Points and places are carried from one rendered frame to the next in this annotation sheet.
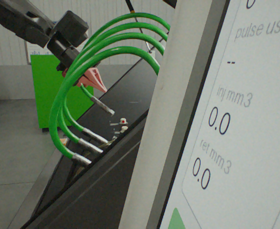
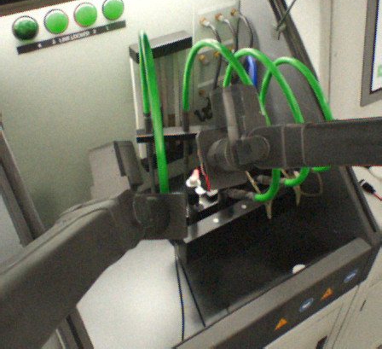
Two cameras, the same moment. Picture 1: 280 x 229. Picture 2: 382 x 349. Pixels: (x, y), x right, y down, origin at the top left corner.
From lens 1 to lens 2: 1.24 m
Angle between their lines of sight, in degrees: 98
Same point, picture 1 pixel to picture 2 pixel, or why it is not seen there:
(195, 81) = (370, 36)
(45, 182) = (280, 286)
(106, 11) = not seen: outside the picture
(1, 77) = not seen: outside the picture
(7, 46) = not seen: outside the picture
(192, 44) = (358, 27)
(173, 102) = (354, 51)
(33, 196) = (308, 276)
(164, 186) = (367, 71)
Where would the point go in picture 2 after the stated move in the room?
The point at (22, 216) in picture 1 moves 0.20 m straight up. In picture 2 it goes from (332, 261) to (355, 197)
